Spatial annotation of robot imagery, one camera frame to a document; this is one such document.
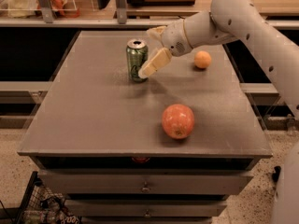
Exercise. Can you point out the clear plastic bin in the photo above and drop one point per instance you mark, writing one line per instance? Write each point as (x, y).
(29, 8)

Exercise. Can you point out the green soda can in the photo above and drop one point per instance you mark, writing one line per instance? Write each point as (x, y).
(137, 54)

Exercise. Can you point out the black metal frame leg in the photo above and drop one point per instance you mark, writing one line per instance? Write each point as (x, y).
(275, 175)

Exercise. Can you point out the black wire basket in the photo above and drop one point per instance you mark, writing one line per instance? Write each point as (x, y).
(40, 205)

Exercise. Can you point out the small orange fruit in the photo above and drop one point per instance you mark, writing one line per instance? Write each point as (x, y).
(202, 59)

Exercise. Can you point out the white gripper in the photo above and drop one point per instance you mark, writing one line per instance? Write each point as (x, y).
(174, 37)

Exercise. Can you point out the grey drawer cabinet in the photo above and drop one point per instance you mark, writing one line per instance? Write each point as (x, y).
(98, 138)

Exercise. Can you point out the wooden shelf with metal brackets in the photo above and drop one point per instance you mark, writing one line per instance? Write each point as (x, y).
(90, 17)

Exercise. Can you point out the red apple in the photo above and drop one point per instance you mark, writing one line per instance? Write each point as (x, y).
(178, 121)

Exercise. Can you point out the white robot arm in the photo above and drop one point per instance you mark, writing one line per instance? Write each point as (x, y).
(276, 54)

